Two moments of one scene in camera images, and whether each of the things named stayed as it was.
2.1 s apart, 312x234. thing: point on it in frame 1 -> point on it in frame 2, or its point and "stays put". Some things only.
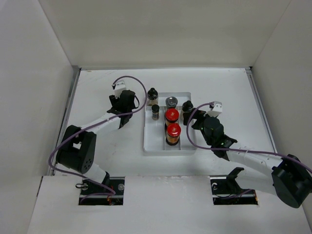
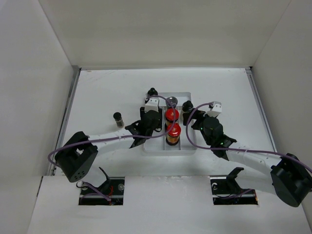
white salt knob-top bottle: [187, 108] stays put
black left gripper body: [129, 110] -> [149, 133]
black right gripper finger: [201, 113] stays put
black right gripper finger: [186, 115] stays put
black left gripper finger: [114, 102] -> [142, 111]
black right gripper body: [200, 125] stays put
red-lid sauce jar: [172, 115] stays put
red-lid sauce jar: [173, 132] stays put
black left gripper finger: [136, 102] -> [160, 119]
